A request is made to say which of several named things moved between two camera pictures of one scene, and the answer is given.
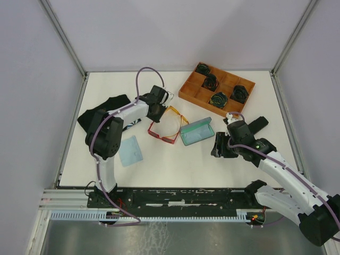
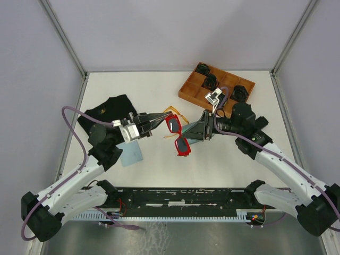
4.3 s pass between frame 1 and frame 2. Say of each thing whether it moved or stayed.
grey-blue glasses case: stayed
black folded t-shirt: stayed
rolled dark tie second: stayed
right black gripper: moved
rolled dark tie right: stayed
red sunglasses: moved
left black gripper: moved
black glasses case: stayed
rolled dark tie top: stayed
